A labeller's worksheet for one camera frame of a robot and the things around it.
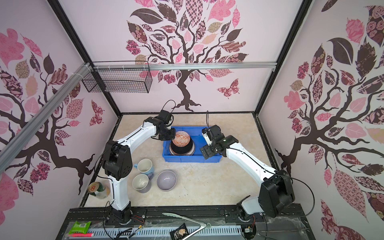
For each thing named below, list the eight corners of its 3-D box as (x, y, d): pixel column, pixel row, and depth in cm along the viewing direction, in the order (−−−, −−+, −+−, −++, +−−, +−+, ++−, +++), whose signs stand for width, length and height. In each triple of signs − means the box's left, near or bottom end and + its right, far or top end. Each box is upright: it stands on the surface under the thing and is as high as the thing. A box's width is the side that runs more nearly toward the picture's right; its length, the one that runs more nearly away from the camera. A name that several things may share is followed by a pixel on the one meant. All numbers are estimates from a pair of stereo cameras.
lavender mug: (135, 193, 83) (130, 188, 77) (139, 177, 89) (134, 171, 82) (151, 193, 83) (147, 188, 77) (154, 177, 89) (150, 171, 82)
